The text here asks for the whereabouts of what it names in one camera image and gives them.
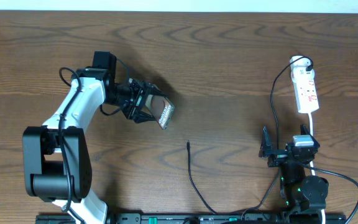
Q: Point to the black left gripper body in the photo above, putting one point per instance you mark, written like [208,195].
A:
[131,99]

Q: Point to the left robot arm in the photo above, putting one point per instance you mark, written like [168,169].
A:
[57,166]

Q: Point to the bronze Galaxy smartphone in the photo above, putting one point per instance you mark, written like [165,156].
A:
[161,108]

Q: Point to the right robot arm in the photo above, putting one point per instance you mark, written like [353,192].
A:
[305,194]

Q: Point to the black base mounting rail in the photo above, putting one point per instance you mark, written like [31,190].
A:
[135,218]

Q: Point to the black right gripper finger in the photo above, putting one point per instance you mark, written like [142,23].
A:
[266,145]
[304,130]

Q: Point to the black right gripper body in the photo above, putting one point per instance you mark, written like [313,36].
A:
[277,157]

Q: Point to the white power strip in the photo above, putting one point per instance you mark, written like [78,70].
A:
[305,90]

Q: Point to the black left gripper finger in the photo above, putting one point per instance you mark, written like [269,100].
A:
[141,116]
[151,89]

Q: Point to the white USB charger adapter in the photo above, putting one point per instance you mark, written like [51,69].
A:
[301,66]

